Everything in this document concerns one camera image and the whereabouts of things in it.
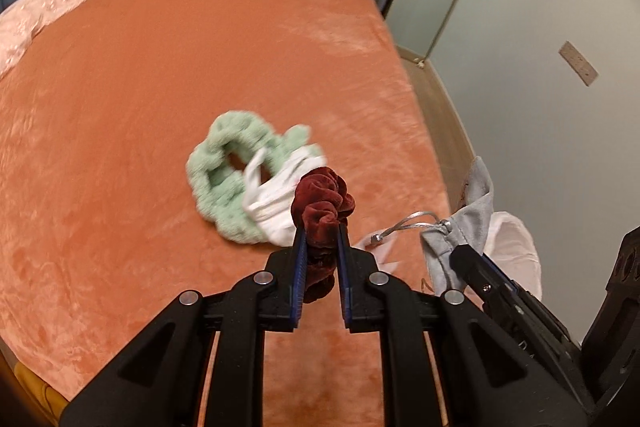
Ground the trash bin with white bag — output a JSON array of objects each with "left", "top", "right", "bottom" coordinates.
[{"left": 482, "top": 211, "right": 543, "bottom": 303}]

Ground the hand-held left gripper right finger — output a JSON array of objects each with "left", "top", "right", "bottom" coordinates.
[{"left": 336, "top": 224, "right": 601, "bottom": 427}]

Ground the orange plush bed blanket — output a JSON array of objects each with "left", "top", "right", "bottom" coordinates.
[{"left": 0, "top": 0, "right": 476, "bottom": 427}]

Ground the green fluffy scrunchie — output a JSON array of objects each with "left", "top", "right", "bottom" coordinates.
[{"left": 186, "top": 109, "right": 326, "bottom": 244}]

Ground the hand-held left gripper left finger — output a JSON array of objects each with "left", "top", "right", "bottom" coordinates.
[{"left": 59, "top": 227, "right": 308, "bottom": 427}]

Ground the gold wall switch panel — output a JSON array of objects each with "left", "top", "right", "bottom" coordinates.
[{"left": 559, "top": 41, "right": 599, "bottom": 86}]

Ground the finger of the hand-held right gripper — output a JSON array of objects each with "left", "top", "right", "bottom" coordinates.
[{"left": 449, "top": 244, "right": 583, "bottom": 375}]

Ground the pinkish white cloth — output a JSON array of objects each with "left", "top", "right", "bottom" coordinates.
[{"left": 357, "top": 229, "right": 401, "bottom": 275}]

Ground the white cloth with straps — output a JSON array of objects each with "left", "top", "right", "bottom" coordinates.
[{"left": 242, "top": 146, "right": 326, "bottom": 245}]

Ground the pink floral quilt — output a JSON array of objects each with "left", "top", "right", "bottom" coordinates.
[{"left": 0, "top": 0, "right": 155, "bottom": 80}]

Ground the dark red velvet scrunchie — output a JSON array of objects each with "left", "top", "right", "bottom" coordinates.
[{"left": 291, "top": 167, "right": 357, "bottom": 305}]

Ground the grey drawstring pouch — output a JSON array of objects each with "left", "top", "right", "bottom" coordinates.
[{"left": 372, "top": 156, "right": 496, "bottom": 298}]

